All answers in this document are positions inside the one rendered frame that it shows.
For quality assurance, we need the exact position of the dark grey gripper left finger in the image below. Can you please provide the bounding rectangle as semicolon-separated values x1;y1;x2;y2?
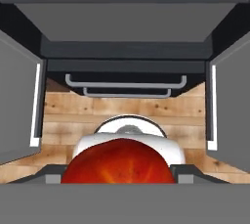
9;164;68;185

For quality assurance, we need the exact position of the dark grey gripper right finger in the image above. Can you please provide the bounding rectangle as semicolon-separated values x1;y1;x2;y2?
169;163;230;185

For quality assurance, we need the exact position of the red tomato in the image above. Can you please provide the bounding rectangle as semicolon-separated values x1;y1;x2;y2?
60;138;177;185

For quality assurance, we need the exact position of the dark grey fridge drawer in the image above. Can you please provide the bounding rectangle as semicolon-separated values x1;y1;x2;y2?
40;34;214;62
46;59;207;99

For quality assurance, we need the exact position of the grey fridge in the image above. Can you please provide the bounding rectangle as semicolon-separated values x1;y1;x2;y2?
0;0;250;99

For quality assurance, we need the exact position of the white round object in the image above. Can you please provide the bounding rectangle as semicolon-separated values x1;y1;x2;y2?
71;113;187;167

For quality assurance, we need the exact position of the short grey drawer handle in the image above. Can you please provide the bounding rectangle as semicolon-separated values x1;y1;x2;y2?
82;87;172;100

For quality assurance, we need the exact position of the long grey drawer handle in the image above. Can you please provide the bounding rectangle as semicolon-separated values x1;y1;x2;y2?
64;73;188;90

